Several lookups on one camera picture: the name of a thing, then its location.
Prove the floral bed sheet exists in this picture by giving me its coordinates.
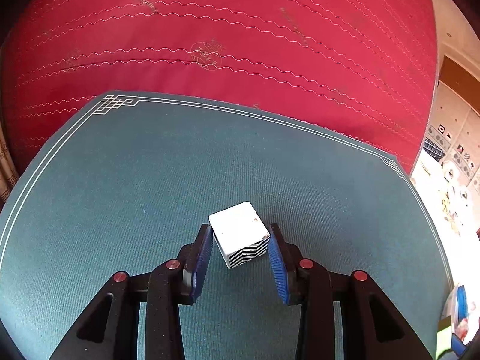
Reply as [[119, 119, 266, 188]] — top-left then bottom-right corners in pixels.
[[410, 150, 479, 285]]

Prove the white wardrobe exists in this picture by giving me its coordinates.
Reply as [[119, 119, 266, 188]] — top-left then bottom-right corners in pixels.
[[426, 82, 479, 194]]

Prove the white zigzag cube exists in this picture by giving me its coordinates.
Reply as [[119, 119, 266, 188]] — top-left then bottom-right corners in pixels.
[[208, 202, 270, 269]]

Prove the red quilted mattress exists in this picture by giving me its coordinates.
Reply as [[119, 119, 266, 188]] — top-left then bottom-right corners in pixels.
[[1, 0, 437, 172]]

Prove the beige patterned curtain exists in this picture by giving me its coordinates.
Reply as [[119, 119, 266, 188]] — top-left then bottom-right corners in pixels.
[[0, 128, 19, 210]]

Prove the teal table mat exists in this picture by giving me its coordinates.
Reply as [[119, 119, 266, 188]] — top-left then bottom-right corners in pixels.
[[1, 94, 452, 359]]

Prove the checkered blue cloth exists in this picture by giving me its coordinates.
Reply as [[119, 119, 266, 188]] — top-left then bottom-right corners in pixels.
[[423, 138, 446, 162]]

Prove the clear plastic bowl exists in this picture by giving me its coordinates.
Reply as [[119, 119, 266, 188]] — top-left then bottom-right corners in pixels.
[[434, 283, 480, 359]]

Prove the blue snack packet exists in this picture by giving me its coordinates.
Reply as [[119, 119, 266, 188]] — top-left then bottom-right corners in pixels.
[[456, 285, 469, 323]]

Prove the green dotted block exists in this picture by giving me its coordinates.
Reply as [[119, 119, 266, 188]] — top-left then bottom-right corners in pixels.
[[435, 315, 452, 359]]

